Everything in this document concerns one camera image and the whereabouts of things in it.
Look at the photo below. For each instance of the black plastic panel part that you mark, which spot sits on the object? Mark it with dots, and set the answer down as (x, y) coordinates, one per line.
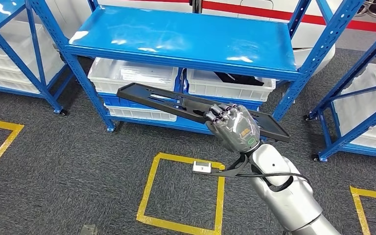
(191, 108)

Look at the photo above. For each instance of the white car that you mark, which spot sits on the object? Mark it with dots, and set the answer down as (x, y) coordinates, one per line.
(68, 16)

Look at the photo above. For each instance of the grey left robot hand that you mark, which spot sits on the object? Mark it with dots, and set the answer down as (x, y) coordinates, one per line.
(89, 231)

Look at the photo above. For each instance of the red barrier belt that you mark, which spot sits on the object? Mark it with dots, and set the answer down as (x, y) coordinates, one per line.
(272, 13)

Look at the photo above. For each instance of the black part in bin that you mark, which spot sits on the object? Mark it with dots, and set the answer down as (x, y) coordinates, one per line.
(240, 78)

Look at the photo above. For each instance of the yellow floor tape square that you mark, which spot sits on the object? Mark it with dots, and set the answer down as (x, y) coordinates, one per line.
(359, 211)
(0, 123)
(148, 191)

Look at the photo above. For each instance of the black camera bracket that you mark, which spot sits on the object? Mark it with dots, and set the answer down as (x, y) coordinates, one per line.
(230, 172)

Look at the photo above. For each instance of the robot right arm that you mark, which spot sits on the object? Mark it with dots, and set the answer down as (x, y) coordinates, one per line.
(288, 201)

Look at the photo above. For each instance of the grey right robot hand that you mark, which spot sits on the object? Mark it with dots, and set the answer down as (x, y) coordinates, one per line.
(236, 129)

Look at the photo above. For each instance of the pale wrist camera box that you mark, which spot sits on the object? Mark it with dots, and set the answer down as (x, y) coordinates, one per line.
(202, 167)

